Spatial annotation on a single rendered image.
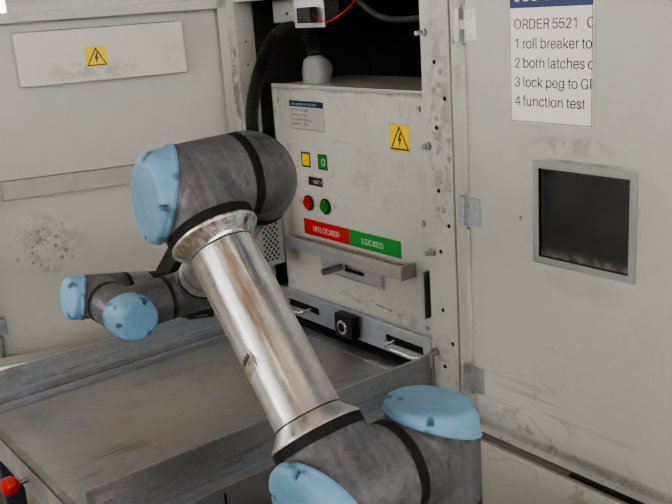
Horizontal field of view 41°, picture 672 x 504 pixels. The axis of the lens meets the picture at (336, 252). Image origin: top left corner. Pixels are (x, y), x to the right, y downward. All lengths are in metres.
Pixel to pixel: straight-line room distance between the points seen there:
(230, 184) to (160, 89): 0.94
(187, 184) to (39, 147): 0.95
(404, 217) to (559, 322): 0.43
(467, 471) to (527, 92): 0.57
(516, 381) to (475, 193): 0.32
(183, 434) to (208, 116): 0.78
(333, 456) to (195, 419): 0.69
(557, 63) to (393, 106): 0.44
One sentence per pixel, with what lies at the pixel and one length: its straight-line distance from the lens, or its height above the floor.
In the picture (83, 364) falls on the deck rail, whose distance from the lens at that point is 1.91.
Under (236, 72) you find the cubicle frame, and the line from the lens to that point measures 2.02.
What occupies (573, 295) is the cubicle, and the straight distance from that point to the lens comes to 1.38.
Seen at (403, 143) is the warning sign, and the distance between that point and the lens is 1.67.
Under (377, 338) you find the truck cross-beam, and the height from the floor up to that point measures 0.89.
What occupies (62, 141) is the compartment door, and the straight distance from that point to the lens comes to 2.01.
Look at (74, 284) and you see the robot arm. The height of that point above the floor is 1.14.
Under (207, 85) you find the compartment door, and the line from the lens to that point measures 2.05.
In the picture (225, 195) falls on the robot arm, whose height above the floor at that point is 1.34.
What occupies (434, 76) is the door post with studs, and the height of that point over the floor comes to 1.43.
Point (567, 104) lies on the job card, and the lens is 1.32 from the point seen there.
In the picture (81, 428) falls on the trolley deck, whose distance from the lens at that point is 1.71.
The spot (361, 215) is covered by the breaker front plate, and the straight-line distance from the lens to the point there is 1.80.
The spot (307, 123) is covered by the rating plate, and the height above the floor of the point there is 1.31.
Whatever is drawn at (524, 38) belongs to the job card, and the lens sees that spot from 1.36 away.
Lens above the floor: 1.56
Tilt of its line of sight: 16 degrees down
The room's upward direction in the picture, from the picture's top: 4 degrees counter-clockwise
